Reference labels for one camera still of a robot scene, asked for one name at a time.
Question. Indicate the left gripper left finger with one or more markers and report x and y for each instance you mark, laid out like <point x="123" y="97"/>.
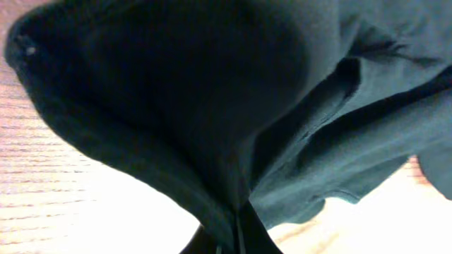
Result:
<point x="202" y="243"/>

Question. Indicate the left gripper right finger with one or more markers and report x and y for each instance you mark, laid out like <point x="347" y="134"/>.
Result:
<point x="250" y="236"/>

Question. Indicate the black t-shirt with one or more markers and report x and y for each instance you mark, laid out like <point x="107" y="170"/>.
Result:
<point x="226" y="106"/>

